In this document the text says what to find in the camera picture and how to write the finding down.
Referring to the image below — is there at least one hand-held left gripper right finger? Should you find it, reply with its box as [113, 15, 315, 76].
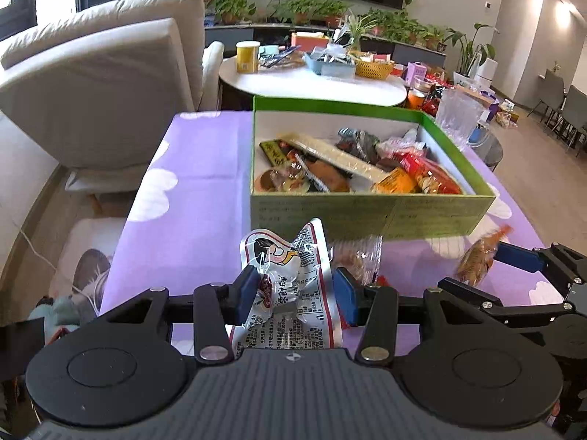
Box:
[332, 267, 495, 364]

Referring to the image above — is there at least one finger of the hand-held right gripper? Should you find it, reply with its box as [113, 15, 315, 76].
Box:
[438, 277, 575, 327]
[495, 241, 587, 287]

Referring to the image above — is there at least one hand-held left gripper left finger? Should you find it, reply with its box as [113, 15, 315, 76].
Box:
[98, 266, 261, 364]

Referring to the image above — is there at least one orange fried snack packet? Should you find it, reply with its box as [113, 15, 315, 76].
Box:
[454, 224, 512, 287]

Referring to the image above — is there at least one white cartoon snack packet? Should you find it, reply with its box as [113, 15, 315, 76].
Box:
[228, 217, 344, 358]

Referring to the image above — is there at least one green cardboard box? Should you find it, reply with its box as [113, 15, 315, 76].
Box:
[250, 95, 497, 241]

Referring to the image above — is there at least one clear brown pastry packet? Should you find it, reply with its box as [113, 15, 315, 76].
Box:
[254, 167, 308, 193]

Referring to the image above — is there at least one long yellow snack packet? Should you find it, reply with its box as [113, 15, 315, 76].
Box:
[277, 132, 390, 184]

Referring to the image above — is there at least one clear brown biscuit packet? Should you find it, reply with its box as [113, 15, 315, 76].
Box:
[332, 235, 383, 287]

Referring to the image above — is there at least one dark round side table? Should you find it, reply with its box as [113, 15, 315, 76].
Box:
[468, 119, 503, 170]

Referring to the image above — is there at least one brown sausage snack packet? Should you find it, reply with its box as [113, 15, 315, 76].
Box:
[300, 158, 351, 193]

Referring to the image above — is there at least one red printed snack packet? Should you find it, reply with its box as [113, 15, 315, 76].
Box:
[399, 153, 462, 194]

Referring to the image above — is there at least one orange square snack packet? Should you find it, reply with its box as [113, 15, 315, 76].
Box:
[371, 167, 420, 194]

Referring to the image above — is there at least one purple floral tablecloth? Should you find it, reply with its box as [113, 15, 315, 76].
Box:
[98, 110, 565, 367]

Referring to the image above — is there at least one dark silver snack packet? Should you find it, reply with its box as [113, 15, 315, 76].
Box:
[337, 127, 381, 166]

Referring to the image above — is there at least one grey dining chair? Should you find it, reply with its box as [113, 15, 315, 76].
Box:
[527, 70, 569, 122]
[553, 85, 587, 152]

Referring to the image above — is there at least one pink red snack packet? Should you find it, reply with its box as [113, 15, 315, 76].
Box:
[376, 136, 427, 168]

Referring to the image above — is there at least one white air purifier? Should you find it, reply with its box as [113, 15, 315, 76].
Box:
[477, 57, 498, 88]

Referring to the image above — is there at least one round white coffee table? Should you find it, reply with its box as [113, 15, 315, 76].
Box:
[219, 55, 408, 108]

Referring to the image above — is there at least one tall broad leaf plant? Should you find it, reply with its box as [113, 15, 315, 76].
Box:
[444, 23, 496, 76]

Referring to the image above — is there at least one yellow wicker basket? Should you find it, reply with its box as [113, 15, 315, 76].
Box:
[353, 57, 395, 80]

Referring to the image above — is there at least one grey plastic basket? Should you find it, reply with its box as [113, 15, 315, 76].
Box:
[303, 50, 357, 78]

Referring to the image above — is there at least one yellow canister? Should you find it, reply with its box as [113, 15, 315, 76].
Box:
[235, 40, 261, 73]

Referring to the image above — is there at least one row of potted plants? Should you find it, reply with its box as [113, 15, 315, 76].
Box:
[367, 9, 448, 51]

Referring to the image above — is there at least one dark television cabinet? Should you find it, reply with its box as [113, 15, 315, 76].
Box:
[204, 23, 448, 67]

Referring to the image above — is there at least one orange tissue box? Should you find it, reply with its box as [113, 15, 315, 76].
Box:
[290, 32, 330, 51]

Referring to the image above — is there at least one beige armchair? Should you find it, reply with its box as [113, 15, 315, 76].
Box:
[0, 0, 225, 170]

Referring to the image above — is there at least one spider plant in vase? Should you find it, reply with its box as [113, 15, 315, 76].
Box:
[339, 14, 381, 53]

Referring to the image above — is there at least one small leafy potted plant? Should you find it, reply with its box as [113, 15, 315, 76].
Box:
[213, 0, 256, 23]

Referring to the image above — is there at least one wide leafy potted plant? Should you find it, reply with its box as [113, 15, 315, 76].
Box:
[268, 0, 354, 28]

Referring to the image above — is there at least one white floor cable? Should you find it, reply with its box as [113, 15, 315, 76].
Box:
[9, 217, 99, 317]

